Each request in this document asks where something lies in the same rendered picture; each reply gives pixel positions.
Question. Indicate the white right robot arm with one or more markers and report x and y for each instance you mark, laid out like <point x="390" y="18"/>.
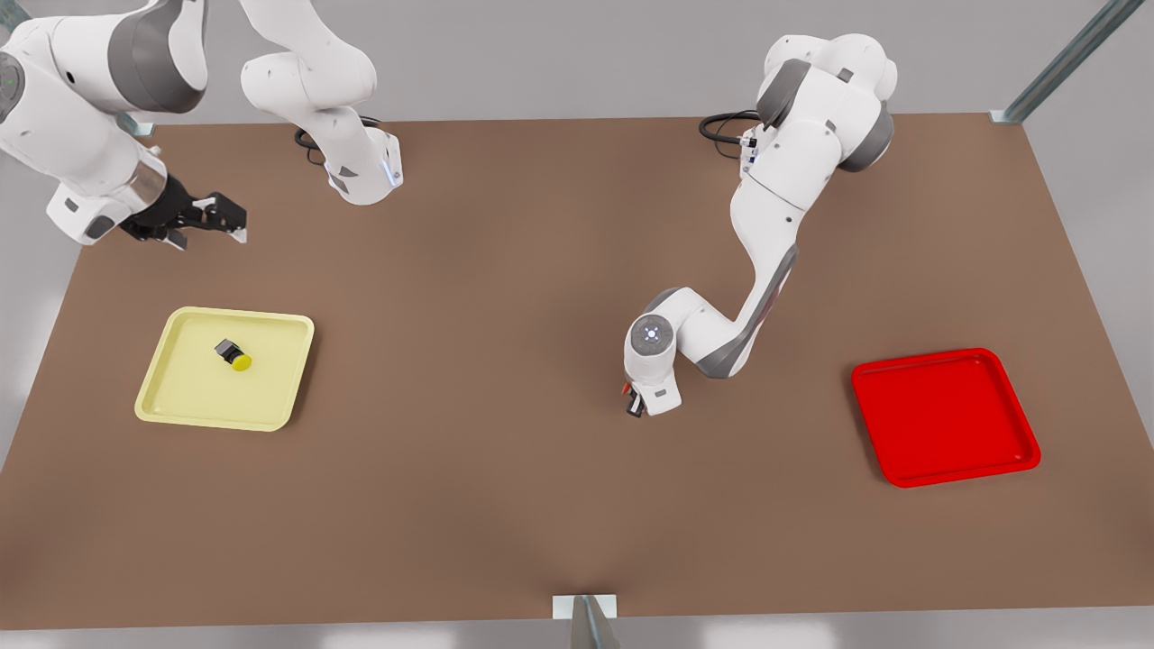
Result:
<point x="81" y="135"/>

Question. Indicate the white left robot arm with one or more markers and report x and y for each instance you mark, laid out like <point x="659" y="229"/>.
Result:
<point x="775" y="216"/>

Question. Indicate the red square tray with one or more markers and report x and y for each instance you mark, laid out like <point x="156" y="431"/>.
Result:
<point x="947" y="424"/>

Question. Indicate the pale yellow square tray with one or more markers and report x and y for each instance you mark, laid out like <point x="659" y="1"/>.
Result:
<point x="198" y="388"/>

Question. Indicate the yellow push-button switch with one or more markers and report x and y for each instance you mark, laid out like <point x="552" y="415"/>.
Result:
<point x="235" y="355"/>

